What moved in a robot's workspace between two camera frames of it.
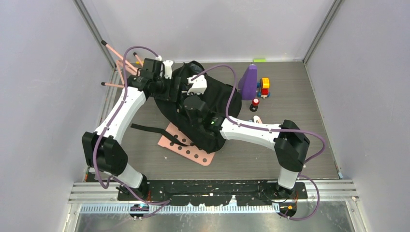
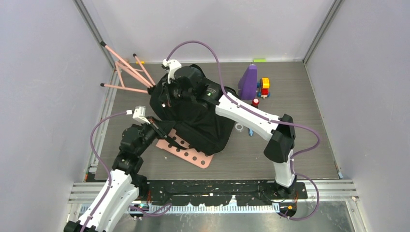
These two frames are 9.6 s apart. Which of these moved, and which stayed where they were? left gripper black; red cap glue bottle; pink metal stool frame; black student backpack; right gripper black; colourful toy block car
Moved: left gripper black; right gripper black
Stayed: red cap glue bottle; pink metal stool frame; black student backpack; colourful toy block car
